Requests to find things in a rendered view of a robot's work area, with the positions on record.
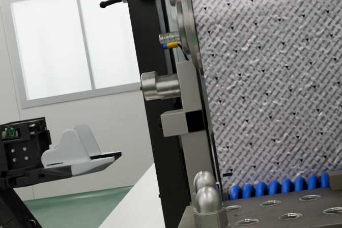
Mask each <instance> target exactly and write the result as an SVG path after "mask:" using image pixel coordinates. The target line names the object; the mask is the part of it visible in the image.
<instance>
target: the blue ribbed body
mask: <svg viewBox="0 0 342 228"><path fill-rule="evenodd" d="M323 187H329V183H328V176H327V173H323V174H322V176H321V182H319V180H318V178H317V176H316V175H314V174H313V175H310V176H309V177H308V184H306V182H305V179H304V178H303V177H302V176H298V177H297V178H296V179H295V186H294V185H293V183H292V181H291V179H289V178H284V179H283V181H282V186H280V184H279V182H278V181H277V180H271V181H270V183H269V189H268V187H267V185H266V184H265V183H264V182H262V181H261V182H258V183H257V185H256V190H255V188H254V186H253V185H252V184H250V183H247V184H245V186H244V187H243V191H242V189H241V187H240V186H238V185H234V186H233V187H232V188H231V191H230V195H229V200H236V199H241V198H248V197H256V196H263V195H271V194H278V193H286V192H293V191H300V190H308V189H315V188H323Z"/></svg>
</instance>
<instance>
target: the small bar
mask: <svg viewBox="0 0 342 228"><path fill-rule="evenodd" d="M327 176H328V183H329V187H330V188H331V190H339V189H342V170H334V171H330V172H327Z"/></svg>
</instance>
